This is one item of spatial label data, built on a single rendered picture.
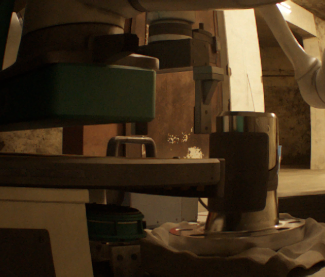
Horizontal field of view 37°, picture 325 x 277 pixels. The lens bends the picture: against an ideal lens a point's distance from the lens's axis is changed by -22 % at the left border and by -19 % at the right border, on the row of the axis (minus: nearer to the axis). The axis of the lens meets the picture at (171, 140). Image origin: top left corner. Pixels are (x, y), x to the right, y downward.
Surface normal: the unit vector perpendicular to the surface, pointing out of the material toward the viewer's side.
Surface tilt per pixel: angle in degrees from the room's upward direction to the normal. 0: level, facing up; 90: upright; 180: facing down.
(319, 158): 90
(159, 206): 90
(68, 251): 90
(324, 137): 90
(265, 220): 78
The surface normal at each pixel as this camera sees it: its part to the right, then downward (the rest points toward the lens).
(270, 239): 0.23, -0.01
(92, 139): 0.71, 0.00
